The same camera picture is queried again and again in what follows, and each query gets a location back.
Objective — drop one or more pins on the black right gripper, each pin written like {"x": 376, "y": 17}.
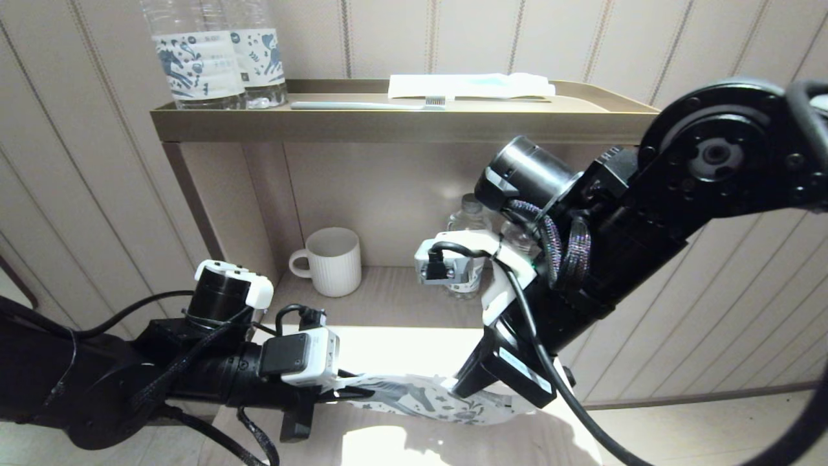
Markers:
{"x": 517, "y": 372}

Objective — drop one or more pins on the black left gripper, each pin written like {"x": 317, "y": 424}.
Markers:
{"x": 301, "y": 414}

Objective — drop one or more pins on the white blue horse pouch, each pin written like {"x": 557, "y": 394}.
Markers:
{"x": 420, "y": 398}

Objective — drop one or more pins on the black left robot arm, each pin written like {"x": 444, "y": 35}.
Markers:
{"x": 97, "y": 375}

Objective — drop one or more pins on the small black side knob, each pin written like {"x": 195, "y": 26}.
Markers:
{"x": 569, "y": 377}

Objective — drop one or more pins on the white ribbed ceramic mug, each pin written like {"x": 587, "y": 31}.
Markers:
{"x": 336, "y": 262}

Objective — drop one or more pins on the small clear water bottle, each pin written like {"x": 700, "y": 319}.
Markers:
{"x": 469, "y": 217}
{"x": 517, "y": 236}

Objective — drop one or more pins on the beige wooden shelf unit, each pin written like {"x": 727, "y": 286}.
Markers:
{"x": 401, "y": 126}

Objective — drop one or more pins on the light blue toothbrush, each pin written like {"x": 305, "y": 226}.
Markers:
{"x": 362, "y": 105}

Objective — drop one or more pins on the toothbrush in white wrapper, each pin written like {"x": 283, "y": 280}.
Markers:
{"x": 466, "y": 84}

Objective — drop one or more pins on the large horse label water bottle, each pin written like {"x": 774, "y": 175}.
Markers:
{"x": 262, "y": 58}
{"x": 197, "y": 68}

